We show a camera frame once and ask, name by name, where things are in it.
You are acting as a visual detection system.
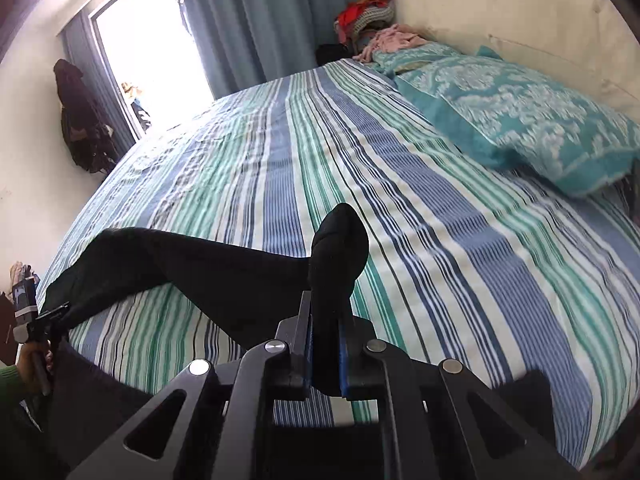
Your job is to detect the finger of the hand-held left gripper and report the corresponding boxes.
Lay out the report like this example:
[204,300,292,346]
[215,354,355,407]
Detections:
[36,302,71,335]

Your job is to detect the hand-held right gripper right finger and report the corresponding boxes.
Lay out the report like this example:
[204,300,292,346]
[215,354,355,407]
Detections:
[338,310,584,480]

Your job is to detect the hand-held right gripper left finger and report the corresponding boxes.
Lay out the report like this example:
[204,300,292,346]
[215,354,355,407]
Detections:
[65,292,314,480]

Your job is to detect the black pants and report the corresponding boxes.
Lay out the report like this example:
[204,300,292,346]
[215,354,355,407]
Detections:
[37,203,371,476]

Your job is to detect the person's left forearm green sleeve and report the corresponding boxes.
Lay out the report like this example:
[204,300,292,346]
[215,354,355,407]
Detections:
[0,364,25,413]

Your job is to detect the person's left hand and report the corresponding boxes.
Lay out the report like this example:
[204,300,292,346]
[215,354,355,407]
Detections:
[16,346,54,397]

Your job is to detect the heap of clothes beside bed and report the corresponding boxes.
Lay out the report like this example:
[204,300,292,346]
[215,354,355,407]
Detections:
[7,260,34,287]

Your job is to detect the hanging dark jackets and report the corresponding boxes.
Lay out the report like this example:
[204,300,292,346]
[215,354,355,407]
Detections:
[53,58,124,175]

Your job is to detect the striped bed sheet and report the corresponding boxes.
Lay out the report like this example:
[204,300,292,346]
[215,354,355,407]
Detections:
[37,57,640,471]

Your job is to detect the clothes outside window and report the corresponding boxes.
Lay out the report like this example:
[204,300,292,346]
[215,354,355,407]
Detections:
[121,82,152,134]

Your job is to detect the narrow blue curtain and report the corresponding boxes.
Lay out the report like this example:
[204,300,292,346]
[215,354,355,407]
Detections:
[59,10,140,157]

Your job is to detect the black bag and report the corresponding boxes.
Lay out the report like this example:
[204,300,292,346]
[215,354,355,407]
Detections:
[315,42,357,67]

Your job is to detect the large teal patterned pillow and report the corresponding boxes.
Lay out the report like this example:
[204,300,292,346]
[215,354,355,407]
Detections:
[396,54,640,199]

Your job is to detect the small teal patterned pillow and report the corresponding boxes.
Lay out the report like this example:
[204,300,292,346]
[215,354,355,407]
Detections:
[372,41,463,80]

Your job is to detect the pink cloth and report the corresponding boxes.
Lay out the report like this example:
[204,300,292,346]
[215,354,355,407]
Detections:
[352,23,429,64]

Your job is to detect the wide blue curtain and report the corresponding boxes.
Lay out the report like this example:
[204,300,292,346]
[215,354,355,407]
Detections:
[175,0,379,102]

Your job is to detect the pile of colourful clothes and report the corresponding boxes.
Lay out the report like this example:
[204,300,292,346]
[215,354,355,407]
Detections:
[333,0,397,44]

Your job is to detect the cream padded headboard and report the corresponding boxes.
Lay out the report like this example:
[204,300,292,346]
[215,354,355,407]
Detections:
[394,0,640,128]

